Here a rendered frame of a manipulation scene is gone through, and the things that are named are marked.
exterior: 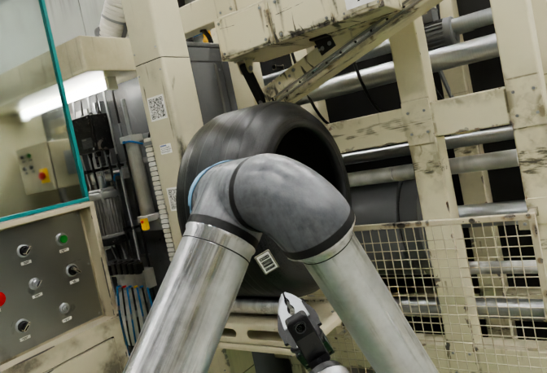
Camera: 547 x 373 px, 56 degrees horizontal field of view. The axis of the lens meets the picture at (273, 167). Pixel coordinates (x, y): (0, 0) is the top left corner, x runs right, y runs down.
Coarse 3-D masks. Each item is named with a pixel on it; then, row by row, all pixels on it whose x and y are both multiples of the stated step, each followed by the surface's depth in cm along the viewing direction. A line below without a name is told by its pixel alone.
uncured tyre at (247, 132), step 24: (216, 120) 143; (240, 120) 134; (264, 120) 132; (288, 120) 138; (312, 120) 148; (192, 144) 138; (216, 144) 132; (240, 144) 127; (264, 144) 128; (288, 144) 170; (312, 144) 165; (336, 144) 158; (192, 168) 133; (312, 168) 170; (336, 168) 158; (264, 240) 124; (288, 264) 129; (240, 288) 136; (264, 288) 131; (288, 288) 133; (312, 288) 140
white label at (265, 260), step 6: (264, 252) 124; (270, 252) 125; (258, 258) 124; (264, 258) 125; (270, 258) 125; (264, 264) 125; (270, 264) 126; (276, 264) 126; (264, 270) 126; (270, 270) 126
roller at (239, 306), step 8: (240, 296) 145; (240, 304) 142; (248, 304) 140; (256, 304) 139; (264, 304) 137; (272, 304) 136; (288, 304) 133; (232, 312) 145; (240, 312) 143; (248, 312) 141; (256, 312) 139; (264, 312) 138; (272, 312) 136
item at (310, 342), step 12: (300, 312) 100; (288, 324) 98; (300, 324) 98; (312, 324) 99; (300, 336) 99; (312, 336) 99; (300, 348) 99; (312, 348) 100; (324, 348) 100; (312, 360) 100; (324, 360) 100
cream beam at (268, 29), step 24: (264, 0) 162; (288, 0) 156; (312, 0) 152; (336, 0) 148; (384, 0) 140; (216, 24) 174; (240, 24) 168; (264, 24) 163; (288, 24) 158; (312, 24) 153; (336, 24) 152; (360, 24) 158; (240, 48) 170; (264, 48) 166; (288, 48) 176
